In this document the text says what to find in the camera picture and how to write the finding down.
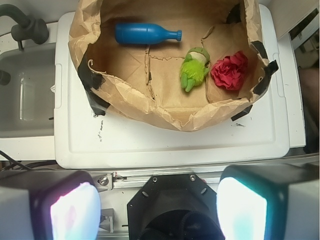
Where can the light-up gripper left finger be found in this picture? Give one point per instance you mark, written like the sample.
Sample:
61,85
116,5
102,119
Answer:
48,205

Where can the light-up gripper right finger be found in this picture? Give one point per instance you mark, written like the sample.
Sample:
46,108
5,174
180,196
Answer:
269,202

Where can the green plush frog toy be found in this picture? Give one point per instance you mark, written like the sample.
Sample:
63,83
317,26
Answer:
194,68

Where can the white plastic tray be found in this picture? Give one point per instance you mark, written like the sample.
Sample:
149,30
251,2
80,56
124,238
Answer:
83,140

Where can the grey toy sink basin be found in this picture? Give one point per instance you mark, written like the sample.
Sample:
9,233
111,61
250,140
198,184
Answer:
27,102

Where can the red fabric flower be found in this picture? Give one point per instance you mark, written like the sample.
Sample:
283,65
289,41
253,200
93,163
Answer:
229,72

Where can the brown paper bag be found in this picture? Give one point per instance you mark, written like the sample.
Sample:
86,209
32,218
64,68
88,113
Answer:
142,82

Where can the dark grey toy faucet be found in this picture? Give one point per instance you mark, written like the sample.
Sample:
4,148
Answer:
27,27

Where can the blue plastic bottle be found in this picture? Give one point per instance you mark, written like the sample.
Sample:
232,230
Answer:
144,34

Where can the metal corner bracket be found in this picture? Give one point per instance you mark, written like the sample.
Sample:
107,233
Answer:
107,220

